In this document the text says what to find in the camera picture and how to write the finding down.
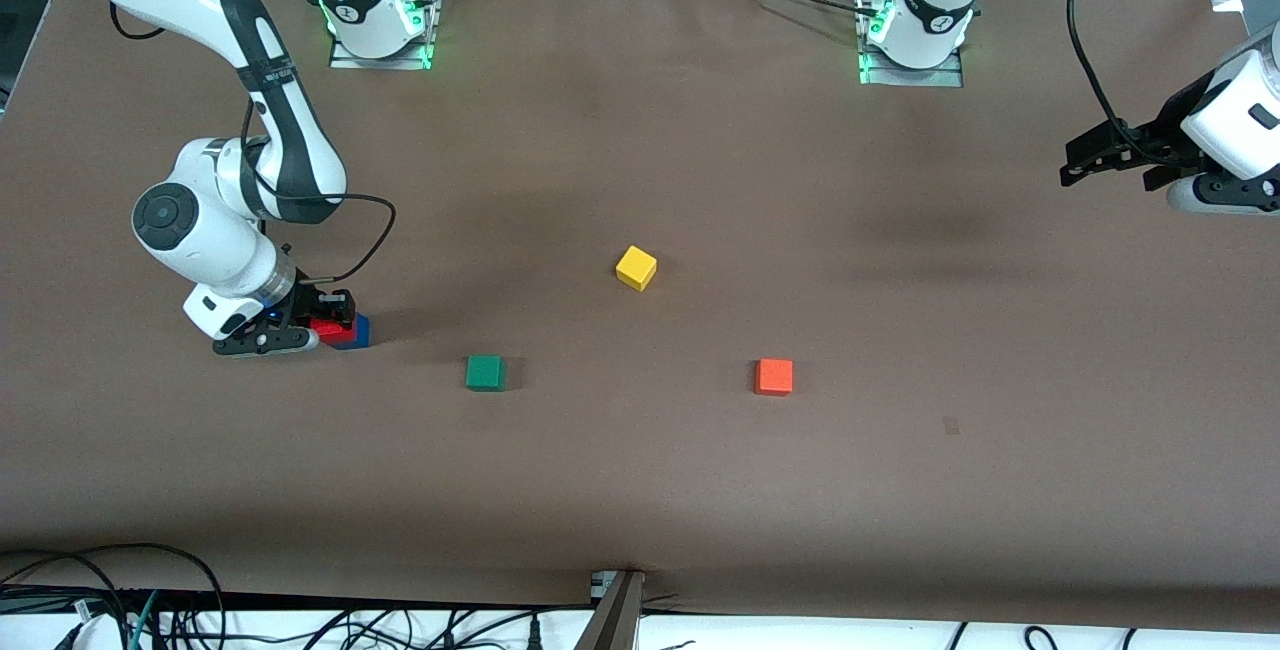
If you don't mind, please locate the yellow wooden block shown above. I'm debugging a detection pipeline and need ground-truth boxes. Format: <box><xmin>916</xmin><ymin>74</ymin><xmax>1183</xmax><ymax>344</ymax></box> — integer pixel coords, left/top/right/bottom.
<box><xmin>615</xmin><ymin>245</ymin><xmax>659</xmax><ymax>292</ymax></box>

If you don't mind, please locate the brown table cover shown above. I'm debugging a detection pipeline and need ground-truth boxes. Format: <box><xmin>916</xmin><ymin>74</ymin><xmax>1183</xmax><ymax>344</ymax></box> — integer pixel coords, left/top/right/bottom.
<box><xmin>0</xmin><ymin>0</ymin><xmax>1280</xmax><ymax>631</ymax></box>

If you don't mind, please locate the metal support strut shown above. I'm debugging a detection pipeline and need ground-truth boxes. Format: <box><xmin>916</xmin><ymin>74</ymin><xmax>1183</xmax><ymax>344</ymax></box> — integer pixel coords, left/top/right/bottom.
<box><xmin>574</xmin><ymin>570</ymin><xmax>647</xmax><ymax>650</ymax></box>

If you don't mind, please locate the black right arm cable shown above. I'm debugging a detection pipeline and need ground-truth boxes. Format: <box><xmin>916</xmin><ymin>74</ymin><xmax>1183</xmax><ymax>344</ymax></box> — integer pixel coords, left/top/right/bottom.
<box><xmin>110</xmin><ymin>0</ymin><xmax>397</xmax><ymax>286</ymax></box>

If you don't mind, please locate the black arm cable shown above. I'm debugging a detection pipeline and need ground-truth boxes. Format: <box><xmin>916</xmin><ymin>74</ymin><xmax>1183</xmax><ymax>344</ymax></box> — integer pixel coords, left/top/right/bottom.
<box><xmin>110</xmin><ymin>0</ymin><xmax>397</xmax><ymax>286</ymax></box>
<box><xmin>1066</xmin><ymin>0</ymin><xmax>1151</xmax><ymax>166</ymax></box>

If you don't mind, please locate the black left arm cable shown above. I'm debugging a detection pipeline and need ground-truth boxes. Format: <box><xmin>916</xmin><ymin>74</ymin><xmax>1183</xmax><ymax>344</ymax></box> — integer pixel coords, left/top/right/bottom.
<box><xmin>1066</xmin><ymin>0</ymin><xmax>1151</xmax><ymax>166</ymax></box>

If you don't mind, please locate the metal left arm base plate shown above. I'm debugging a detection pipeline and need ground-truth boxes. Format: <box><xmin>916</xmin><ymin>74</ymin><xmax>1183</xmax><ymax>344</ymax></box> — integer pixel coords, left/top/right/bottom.
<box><xmin>858</xmin><ymin>0</ymin><xmax>967</xmax><ymax>88</ymax></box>

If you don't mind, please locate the black right arm strap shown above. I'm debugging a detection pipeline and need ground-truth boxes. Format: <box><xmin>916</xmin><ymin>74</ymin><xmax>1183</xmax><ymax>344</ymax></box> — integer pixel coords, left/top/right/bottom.
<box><xmin>237</xmin><ymin>60</ymin><xmax>298</xmax><ymax>91</ymax></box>

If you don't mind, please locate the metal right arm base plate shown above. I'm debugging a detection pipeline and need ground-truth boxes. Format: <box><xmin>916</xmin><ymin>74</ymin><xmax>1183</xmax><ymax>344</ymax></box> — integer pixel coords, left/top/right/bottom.
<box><xmin>328</xmin><ymin>0</ymin><xmax>438</xmax><ymax>71</ymax></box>

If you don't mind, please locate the black looped cable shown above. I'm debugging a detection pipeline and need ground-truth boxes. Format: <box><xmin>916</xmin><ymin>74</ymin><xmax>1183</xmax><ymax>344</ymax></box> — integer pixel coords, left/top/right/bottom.
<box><xmin>0</xmin><ymin>542</ymin><xmax>227</xmax><ymax>650</ymax></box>

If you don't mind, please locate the green cable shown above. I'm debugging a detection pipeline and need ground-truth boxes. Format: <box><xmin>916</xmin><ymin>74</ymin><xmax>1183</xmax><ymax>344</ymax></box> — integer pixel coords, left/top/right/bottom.
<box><xmin>128</xmin><ymin>590</ymin><xmax>161</xmax><ymax>650</ymax></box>

